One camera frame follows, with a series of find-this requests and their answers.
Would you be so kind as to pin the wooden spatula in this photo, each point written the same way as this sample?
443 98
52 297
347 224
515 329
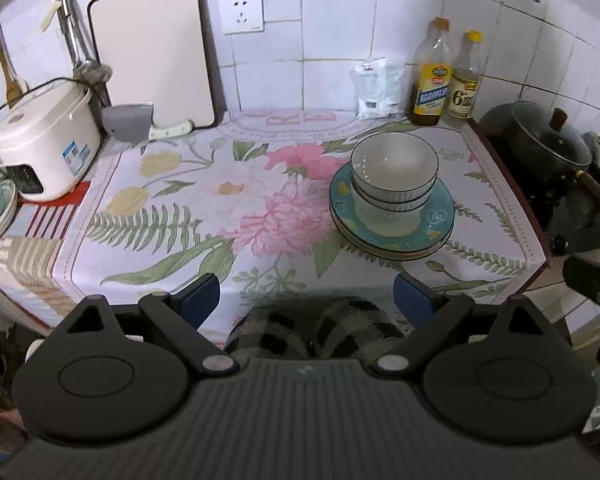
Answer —
12 85

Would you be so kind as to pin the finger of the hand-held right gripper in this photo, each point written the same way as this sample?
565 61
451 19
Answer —
595 280

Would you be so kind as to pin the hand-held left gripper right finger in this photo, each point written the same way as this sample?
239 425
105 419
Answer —
412 297

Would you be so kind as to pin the floral tablecloth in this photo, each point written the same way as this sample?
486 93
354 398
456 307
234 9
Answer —
180 185

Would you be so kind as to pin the metal ladle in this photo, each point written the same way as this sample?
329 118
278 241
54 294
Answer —
102 72
82 70

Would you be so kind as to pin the white pink-patterned plate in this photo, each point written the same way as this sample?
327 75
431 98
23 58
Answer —
395 250

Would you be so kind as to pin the white rice cooker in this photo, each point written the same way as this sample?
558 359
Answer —
45 145

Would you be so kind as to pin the white bowl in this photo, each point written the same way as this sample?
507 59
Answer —
390 222
395 160
380 200

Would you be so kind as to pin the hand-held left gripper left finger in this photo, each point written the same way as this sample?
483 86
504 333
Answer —
205 300

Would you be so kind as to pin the striped cloth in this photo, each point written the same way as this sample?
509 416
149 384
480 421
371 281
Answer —
30 260

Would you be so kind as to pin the white plastic bag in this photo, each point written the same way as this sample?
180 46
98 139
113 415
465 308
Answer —
377 90

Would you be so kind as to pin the black gas stove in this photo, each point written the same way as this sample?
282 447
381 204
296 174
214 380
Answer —
570 225

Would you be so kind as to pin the glass pot lid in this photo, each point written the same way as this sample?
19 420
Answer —
540 135

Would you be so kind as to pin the white plastic utensil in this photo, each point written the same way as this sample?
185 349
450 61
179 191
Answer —
50 15

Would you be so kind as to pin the black stove knob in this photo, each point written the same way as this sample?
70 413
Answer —
560 243

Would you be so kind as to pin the white cutting board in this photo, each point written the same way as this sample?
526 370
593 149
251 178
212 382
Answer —
150 50

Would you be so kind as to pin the person's checkered fuzzy trousers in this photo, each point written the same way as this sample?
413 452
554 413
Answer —
280 330

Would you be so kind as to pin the black pot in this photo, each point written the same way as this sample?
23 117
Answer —
535 170

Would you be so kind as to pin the white wall socket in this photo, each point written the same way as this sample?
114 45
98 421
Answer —
240 12

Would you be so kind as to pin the teal fried egg plate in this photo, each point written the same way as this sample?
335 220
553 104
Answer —
437 215

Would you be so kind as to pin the clear bottle yellow label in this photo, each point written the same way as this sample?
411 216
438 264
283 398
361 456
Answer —
430 95

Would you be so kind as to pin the clear bottle yellow cap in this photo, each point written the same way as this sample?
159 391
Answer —
460 100

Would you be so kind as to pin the grey cleaver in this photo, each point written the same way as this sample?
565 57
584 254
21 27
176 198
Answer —
125 122

